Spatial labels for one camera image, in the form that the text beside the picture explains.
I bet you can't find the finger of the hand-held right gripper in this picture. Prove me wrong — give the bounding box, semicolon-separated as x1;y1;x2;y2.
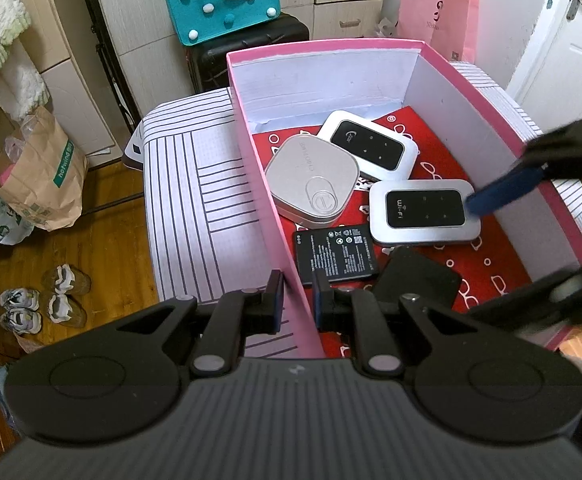
466;240;582;333
465;112;582;216

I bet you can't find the black battery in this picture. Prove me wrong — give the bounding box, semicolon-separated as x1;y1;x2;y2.
293;222;384;288

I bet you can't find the pink cardboard box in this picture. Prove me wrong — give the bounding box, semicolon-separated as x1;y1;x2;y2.
226;39;582;361

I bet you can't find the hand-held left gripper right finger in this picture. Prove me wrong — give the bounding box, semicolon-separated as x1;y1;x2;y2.
312;272;477;378

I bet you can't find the black clothes rack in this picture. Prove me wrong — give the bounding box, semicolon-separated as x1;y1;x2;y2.
73;0;146;216

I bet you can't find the white router with signal symbol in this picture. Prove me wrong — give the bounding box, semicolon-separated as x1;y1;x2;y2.
369;179;482;247

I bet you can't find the beige wardrobe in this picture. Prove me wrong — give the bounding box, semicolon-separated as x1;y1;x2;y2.
88;0;397;96

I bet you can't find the black back cover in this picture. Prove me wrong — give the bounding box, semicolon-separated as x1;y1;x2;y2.
373;246;463;321

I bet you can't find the brown paper bag green label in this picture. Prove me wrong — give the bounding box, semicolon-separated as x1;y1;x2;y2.
0;105;88;232

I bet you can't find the large beige cardboard box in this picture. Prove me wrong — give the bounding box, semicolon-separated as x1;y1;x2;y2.
16;0;122;161

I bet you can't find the pink shopping bag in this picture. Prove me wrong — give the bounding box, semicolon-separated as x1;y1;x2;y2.
397;0;479;63

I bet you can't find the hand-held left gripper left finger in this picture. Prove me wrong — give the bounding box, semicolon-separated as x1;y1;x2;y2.
116;270;287;378

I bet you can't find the teal felt handbag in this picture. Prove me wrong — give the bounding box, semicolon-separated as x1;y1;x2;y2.
163;0;282;47

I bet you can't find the black suitcase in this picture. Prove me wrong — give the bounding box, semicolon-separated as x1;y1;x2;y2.
187;12;311;93

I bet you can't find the white door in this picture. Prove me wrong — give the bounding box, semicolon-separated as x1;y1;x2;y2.
506;0;582;121

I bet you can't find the silver rounded tin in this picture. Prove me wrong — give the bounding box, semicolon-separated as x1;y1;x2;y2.
264;135;361;225

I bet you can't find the white router with round logo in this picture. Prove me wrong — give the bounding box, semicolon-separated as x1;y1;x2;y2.
317;110;418;182

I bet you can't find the striped tablecloth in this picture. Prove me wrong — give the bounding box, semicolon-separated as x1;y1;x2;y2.
123;62;582;361

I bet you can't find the white plastic bag green logo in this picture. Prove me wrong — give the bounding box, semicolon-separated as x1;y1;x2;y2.
0;205;34;246

